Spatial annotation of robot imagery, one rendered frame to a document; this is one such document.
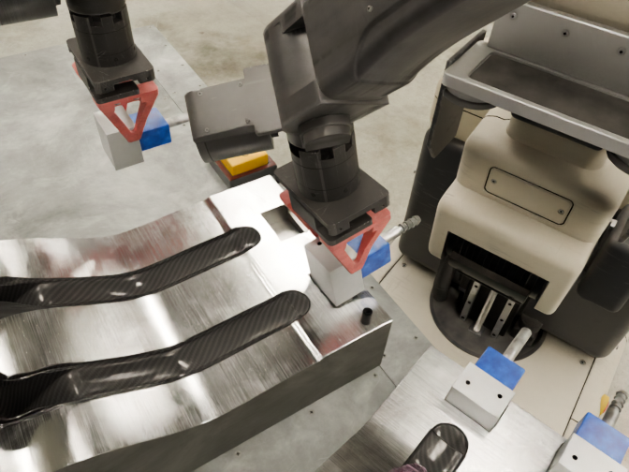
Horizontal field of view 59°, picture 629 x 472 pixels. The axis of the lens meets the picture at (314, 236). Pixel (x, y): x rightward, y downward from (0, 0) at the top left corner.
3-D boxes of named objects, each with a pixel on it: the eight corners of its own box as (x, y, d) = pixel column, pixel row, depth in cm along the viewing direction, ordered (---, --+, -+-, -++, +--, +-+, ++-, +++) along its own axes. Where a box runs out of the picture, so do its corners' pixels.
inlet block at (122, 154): (198, 119, 75) (194, 84, 71) (214, 139, 73) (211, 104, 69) (102, 148, 70) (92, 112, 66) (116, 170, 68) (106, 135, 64)
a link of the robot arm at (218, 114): (355, 129, 36) (328, 0, 36) (179, 166, 36) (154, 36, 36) (346, 162, 47) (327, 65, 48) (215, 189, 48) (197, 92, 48)
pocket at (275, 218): (291, 221, 71) (292, 200, 68) (314, 248, 68) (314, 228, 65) (260, 234, 69) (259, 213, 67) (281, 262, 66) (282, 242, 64)
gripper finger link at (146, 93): (112, 159, 63) (93, 88, 56) (93, 126, 67) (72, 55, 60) (168, 142, 66) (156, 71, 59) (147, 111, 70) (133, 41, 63)
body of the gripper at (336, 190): (332, 243, 47) (320, 175, 42) (275, 185, 54) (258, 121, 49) (392, 208, 49) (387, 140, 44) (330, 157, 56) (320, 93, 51)
